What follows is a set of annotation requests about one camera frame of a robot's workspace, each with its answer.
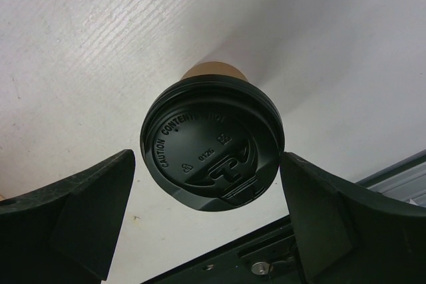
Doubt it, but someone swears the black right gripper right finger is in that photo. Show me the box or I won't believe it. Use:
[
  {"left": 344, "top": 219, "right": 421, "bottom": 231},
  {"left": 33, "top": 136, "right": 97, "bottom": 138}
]
[{"left": 280, "top": 152, "right": 425, "bottom": 283}]

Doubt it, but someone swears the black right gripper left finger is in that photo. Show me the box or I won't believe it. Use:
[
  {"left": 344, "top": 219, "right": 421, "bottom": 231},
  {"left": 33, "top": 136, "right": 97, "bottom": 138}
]
[{"left": 1, "top": 150, "right": 136, "bottom": 283}]

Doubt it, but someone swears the black plastic cup lid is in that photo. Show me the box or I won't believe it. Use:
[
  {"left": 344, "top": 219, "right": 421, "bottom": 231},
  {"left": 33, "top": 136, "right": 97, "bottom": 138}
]
[{"left": 140, "top": 74, "right": 285, "bottom": 212}]

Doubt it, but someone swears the brown paper coffee cup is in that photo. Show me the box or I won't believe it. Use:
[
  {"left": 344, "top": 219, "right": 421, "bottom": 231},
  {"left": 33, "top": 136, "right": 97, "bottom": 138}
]
[{"left": 181, "top": 61, "right": 248, "bottom": 82}]

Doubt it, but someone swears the aluminium front rail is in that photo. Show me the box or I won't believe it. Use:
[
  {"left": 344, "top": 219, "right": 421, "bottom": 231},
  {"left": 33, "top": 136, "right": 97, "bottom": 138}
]
[{"left": 355, "top": 150, "right": 425, "bottom": 212}]

